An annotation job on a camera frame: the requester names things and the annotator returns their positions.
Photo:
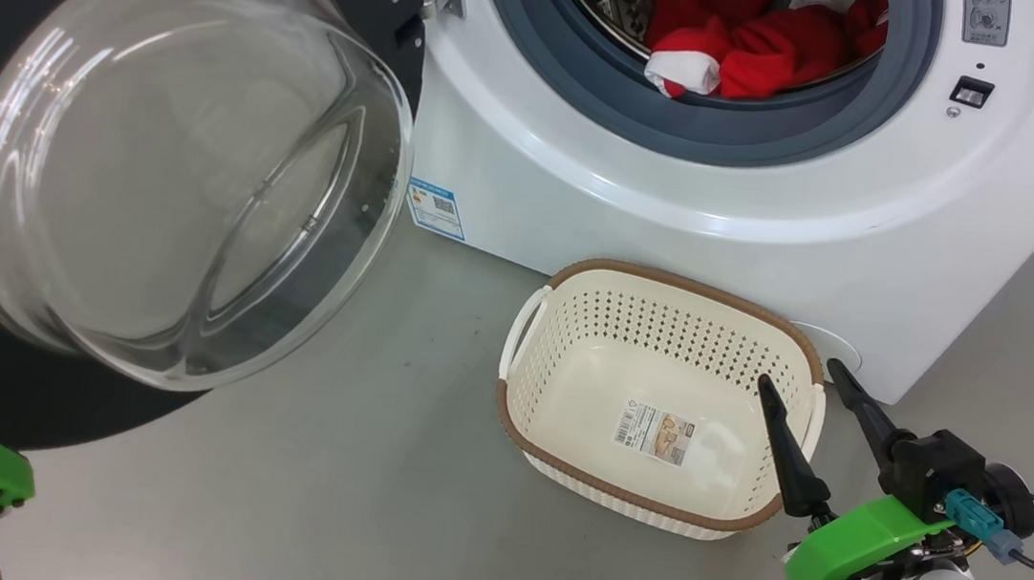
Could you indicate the cream basket with brown rim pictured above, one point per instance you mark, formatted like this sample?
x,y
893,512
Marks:
x,y
566,372

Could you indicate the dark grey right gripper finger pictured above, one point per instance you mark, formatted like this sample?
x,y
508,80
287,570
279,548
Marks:
x,y
796,468
864,413

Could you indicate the red and white garment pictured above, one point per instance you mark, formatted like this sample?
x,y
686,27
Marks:
x,y
772,53

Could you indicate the paper product label sticker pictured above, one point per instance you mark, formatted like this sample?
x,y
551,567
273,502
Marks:
x,y
656,431

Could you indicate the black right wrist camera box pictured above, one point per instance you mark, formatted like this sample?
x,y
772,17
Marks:
x,y
931,463

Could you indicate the round white filter cover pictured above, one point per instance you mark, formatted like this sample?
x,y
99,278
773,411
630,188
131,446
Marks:
x,y
833,342

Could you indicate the white front-load washing machine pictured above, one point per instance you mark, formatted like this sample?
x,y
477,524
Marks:
x,y
772,240

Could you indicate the grey instruction sticker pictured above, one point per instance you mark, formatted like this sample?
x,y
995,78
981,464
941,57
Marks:
x,y
985,17

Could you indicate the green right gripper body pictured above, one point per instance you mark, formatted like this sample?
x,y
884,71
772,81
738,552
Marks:
x,y
856,537

